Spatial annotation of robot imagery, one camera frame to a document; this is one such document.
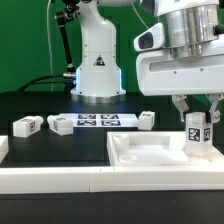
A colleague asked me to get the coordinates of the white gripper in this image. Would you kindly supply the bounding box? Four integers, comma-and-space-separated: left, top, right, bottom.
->
136, 50, 224, 123

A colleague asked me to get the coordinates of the thin white cable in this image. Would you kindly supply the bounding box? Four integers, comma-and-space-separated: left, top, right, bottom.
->
45, 0, 56, 92

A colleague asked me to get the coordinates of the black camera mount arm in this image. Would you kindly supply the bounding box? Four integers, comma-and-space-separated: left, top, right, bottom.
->
54, 0, 81, 80

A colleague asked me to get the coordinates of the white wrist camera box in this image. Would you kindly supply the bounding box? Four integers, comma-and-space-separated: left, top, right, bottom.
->
133, 22, 165, 52

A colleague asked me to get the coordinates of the white marker sheet with tags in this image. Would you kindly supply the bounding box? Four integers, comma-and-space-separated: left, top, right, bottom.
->
61, 113, 138, 127

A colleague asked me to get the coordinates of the white U-shaped fence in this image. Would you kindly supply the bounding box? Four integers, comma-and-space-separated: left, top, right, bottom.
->
0, 136, 224, 194

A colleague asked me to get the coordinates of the black cable bundle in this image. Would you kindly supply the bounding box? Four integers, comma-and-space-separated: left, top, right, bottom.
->
17, 73, 77, 93

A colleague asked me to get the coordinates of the white square table top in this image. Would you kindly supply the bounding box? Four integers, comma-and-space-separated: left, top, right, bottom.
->
107, 131, 224, 166

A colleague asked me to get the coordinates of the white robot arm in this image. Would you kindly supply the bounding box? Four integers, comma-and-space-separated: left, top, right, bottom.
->
66, 0, 224, 123

